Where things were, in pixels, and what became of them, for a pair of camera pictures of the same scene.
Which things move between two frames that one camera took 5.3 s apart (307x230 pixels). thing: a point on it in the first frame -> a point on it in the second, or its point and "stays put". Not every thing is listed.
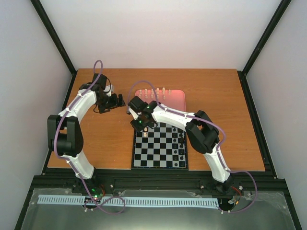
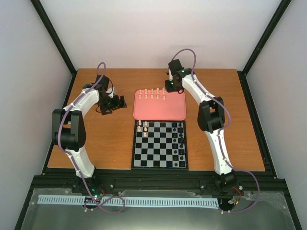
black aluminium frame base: (265, 201) stays put
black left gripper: (114, 104) stays put
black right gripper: (137, 127) -> (168, 89)
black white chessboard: (164, 147) stays put
